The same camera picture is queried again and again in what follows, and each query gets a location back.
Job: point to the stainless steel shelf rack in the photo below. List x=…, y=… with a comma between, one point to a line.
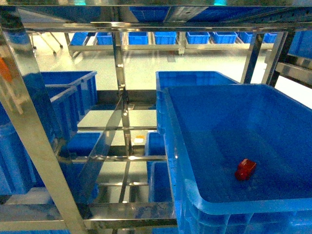
x=17, y=96

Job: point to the large blue shelf crate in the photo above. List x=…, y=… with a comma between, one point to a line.
x=209, y=130

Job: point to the blue crate left shelf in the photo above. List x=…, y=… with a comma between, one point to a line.
x=72, y=94

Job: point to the red toy block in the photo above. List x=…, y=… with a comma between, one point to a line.
x=245, y=169

